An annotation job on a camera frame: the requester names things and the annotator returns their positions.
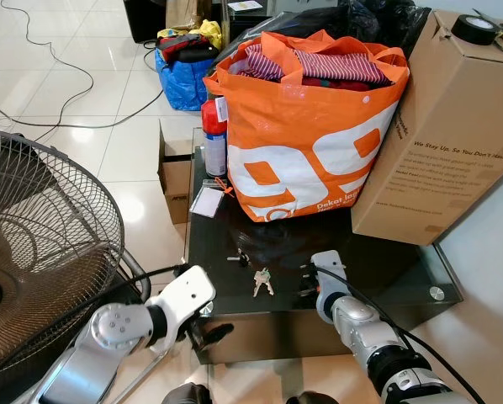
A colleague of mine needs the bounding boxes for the red and white spray can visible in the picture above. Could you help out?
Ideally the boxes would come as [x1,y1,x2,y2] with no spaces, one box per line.
[201,97,230,178]

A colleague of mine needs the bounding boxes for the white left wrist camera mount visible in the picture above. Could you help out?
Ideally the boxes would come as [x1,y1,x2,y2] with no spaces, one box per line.
[149,265,217,353]

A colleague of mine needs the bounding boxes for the black robot leg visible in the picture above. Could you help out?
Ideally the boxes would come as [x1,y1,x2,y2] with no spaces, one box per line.
[285,391,347,404]
[161,383,213,404]

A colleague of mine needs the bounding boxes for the large brown cardboard box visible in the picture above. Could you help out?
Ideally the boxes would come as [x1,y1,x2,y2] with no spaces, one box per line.
[350,8,503,247]

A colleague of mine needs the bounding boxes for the red striped clothes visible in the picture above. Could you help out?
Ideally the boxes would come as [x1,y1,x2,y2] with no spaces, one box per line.
[235,44,396,90]

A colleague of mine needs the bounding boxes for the black glass table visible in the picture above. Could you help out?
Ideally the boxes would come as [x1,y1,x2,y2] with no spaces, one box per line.
[184,126,465,365]

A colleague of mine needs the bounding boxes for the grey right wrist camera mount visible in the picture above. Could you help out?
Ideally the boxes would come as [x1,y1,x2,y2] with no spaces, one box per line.
[310,250,347,297]

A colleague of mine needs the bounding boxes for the black tape roll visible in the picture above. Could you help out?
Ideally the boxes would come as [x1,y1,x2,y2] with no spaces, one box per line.
[450,14,499,48]

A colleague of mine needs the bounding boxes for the yellow cloth item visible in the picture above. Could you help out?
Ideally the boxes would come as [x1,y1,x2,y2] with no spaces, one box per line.
[191,20,224,48]

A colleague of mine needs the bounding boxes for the black plastic bag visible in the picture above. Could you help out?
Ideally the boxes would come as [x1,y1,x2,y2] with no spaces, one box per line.
[339,0,434,51]

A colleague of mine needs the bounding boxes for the orange and white shopping bag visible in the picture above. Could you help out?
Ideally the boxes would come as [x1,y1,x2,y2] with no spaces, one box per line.
[203,29,410,225]

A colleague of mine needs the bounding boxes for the blue carrier bag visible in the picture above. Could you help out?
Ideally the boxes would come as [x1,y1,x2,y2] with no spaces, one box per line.
[155,34,224,113]

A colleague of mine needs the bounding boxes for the small brown cardboard box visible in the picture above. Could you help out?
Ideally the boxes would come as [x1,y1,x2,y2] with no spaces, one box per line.
[157,118,204,226]

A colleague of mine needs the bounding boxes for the black right robot leg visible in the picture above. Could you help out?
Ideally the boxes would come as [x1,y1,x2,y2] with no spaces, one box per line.
[285,391,347,404]

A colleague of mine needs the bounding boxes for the black floor cable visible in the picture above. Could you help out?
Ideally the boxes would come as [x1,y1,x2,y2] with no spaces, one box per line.
[0,0,165,132]

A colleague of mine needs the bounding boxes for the black wire-cage fan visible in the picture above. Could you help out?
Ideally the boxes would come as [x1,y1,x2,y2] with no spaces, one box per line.
[0,128,153,381]

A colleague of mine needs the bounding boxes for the white card tag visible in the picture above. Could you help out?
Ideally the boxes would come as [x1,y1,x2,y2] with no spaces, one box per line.
[189,185,228,219]

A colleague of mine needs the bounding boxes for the black left robot leg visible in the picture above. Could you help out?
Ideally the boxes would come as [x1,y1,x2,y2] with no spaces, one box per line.
[161,383,213,404]

